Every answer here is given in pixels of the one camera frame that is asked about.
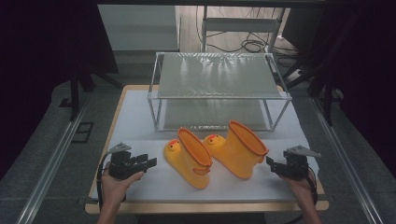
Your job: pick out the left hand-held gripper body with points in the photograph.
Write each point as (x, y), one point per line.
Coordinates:
(121, 168)

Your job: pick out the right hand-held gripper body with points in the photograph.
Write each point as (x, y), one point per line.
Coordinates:
(295, 166)

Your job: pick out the yellow rubber rain boot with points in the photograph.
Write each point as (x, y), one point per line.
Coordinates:
(183, 169)
(236, 157)

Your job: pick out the two-tier metal shoe rack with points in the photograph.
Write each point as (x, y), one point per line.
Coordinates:
(218, 74)

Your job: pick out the person's left hand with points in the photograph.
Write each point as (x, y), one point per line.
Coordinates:
(115, 189)

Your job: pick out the person's right hand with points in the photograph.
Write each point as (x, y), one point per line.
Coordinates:
(300, 189)

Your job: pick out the white table mat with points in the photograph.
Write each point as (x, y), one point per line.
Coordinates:
(140, 124)

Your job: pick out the black stand legs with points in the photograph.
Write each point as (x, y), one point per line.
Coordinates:
(74, 96)
(327, 99)

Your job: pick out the grey cabinet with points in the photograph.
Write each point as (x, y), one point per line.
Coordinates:
(137, 28)

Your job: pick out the aluminium floor rail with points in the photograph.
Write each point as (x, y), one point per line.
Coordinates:
(49, 168)
(345, 168)

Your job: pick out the grey metal frame stand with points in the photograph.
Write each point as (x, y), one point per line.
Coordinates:
(239, 24)

